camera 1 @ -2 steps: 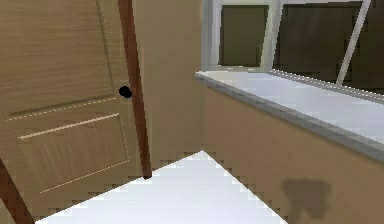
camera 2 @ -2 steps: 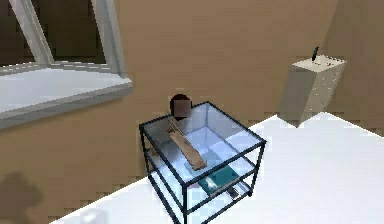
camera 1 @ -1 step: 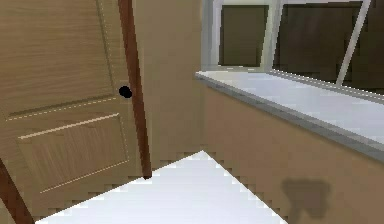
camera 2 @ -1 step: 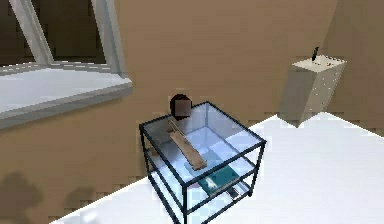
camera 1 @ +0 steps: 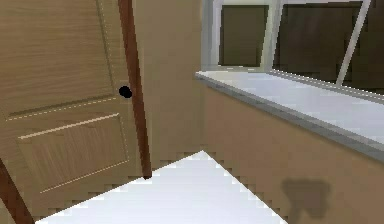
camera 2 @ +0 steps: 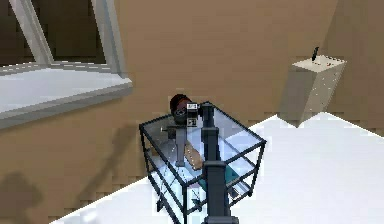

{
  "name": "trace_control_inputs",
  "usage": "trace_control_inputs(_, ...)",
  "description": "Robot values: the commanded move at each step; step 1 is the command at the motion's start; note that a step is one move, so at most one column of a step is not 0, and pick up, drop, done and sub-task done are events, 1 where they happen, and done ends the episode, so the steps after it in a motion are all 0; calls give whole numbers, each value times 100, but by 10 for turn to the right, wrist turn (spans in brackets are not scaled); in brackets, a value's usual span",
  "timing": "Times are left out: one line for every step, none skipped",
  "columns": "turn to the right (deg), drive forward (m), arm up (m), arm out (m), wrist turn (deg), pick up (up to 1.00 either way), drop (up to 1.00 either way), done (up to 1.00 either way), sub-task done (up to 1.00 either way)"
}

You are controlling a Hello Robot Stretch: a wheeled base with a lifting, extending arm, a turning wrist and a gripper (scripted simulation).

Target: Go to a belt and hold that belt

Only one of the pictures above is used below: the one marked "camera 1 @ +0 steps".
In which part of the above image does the black round door knob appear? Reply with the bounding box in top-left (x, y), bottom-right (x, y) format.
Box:
top-left (118, 85), bottom-right (134, 100)

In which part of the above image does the light brown wooden room door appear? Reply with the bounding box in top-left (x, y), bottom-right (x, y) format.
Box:
top-left (0, 0), bottom-right (154, 224)

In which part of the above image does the white framed window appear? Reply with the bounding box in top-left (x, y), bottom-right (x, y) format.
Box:
top-left (194, 0), bottom-right (384, 164)

